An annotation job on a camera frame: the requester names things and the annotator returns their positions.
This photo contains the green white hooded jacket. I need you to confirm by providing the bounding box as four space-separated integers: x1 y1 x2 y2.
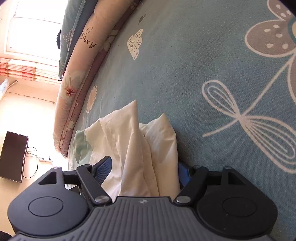
73 100 181 198

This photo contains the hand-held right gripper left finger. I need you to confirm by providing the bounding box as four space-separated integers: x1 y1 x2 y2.
38 156 112 205

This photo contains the pink floral folded quilt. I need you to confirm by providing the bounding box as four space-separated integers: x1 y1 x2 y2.
53 0 145 159

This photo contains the bed with blue floral sheet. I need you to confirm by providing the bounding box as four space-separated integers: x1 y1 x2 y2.
67 0 296 241

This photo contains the black television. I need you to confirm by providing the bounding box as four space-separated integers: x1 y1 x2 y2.
0 131 29 183

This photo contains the pink patterned curtain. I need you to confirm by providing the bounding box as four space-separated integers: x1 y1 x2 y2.
0 58 61 86

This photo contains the teal floral pillow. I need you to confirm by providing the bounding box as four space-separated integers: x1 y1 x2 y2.
58 0 99 76

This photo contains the window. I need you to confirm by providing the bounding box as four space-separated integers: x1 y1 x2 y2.
5 0 69 61

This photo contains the wall cord with plug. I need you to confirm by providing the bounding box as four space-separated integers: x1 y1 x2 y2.
6 91 56 104

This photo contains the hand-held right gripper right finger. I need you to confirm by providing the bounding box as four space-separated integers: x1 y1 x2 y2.
174 162 249 205

